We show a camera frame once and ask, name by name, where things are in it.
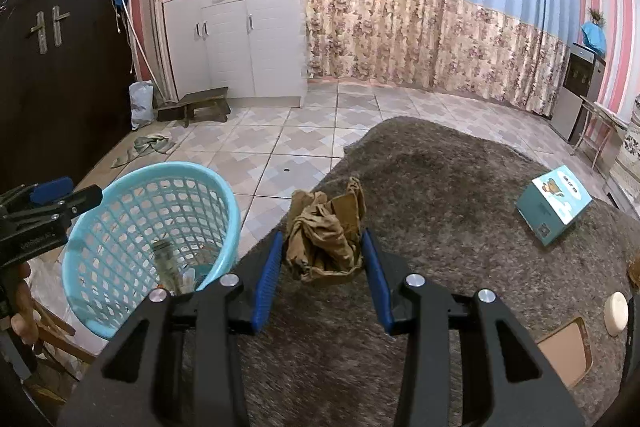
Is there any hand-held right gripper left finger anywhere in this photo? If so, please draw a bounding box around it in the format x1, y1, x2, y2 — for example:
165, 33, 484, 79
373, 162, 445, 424
57, 229, 286, 427

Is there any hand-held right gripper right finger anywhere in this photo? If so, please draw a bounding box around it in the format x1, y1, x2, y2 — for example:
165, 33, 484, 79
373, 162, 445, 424
361, 228, 586, 427

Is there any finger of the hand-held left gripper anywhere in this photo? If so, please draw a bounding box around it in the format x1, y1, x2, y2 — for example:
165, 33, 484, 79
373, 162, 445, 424
0, 177, 76, 210
50, 186, 103, 220

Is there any teal plastic basket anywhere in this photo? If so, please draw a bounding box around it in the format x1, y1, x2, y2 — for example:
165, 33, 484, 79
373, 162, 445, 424
62, 162, 241, 340

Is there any clear plastic packaging bag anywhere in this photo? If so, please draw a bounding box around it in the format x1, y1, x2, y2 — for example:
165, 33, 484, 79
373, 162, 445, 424
150, 241, 201, 295

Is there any person's left hand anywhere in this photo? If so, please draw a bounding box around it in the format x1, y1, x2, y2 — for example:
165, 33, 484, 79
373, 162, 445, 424
7, 263, 39, 346

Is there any green floor cloth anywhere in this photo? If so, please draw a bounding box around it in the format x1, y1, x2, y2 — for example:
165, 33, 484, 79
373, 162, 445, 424
111, 133, 178, 168

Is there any grey shaggy rug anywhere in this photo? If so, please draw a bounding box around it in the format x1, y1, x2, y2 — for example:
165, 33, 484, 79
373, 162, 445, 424
180, 117, 640, 427

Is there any dark brown door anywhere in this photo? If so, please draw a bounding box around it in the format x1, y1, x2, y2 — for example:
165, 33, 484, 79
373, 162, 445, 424
0, 0, 136, 188

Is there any white plastic sack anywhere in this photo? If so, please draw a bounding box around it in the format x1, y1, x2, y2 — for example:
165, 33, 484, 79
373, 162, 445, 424
129, 80, 155, 131

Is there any low wooden stool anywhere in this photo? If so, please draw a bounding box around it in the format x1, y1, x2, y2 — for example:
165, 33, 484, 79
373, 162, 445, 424
157, 87, 232, 128

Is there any white mop pole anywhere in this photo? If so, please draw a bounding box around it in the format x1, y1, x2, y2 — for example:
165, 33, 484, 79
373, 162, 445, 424
120, 0, 173, 102

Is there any teal cardboard box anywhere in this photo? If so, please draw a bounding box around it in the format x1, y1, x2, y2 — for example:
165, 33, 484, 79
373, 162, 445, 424
516, 165, 593, 247

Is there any beige phone case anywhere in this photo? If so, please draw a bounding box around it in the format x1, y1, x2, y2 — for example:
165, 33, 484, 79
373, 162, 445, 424
537, 318, 593, 390

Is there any white cabinet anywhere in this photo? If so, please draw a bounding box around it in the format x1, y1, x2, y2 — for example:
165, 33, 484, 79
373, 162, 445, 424
162, 0, 308, 102

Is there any white round puck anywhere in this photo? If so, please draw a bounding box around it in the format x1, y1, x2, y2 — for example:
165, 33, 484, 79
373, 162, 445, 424
604, 292, 629, 336

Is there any grey water dispenser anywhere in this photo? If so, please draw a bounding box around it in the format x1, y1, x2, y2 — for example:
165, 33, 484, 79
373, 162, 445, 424
550, 42, 607, 142

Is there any blue and floral curtain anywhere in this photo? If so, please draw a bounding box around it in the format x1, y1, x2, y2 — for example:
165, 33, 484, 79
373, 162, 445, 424
197, 0, 583, 118

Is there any small folding table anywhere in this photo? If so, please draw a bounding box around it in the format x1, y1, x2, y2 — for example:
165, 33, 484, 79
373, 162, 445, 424
572, 99, 628, 170

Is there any patterned cloth covered chest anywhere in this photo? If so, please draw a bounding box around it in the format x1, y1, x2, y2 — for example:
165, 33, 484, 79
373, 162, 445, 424
612, 97, 640, 208

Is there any blue bottle cover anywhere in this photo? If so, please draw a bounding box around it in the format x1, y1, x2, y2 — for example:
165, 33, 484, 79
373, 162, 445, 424
581, 21, 607, 56

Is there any wooden chair frame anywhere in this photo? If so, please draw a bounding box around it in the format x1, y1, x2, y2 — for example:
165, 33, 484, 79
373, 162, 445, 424
30, 297, 96, 368

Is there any metal door handle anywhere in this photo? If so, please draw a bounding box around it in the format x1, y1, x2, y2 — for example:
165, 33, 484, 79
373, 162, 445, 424
30, 9, 51, 55
50, 5, 71, 48

